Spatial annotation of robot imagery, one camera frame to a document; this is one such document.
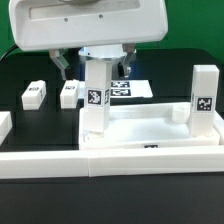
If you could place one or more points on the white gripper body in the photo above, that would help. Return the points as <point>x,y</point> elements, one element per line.
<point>58,24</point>

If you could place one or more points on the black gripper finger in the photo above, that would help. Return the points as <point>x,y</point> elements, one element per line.
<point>123,67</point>
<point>57,56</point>

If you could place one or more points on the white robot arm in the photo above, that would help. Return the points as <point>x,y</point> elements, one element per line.
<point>103,53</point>

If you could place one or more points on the fiducial marker sheet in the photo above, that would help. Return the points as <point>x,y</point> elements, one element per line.
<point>119,89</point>

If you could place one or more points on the white block at left edge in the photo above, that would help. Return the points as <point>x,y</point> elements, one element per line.
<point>5,125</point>

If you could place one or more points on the white L-shaped guide fence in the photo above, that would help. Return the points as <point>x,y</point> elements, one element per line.
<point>61,160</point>

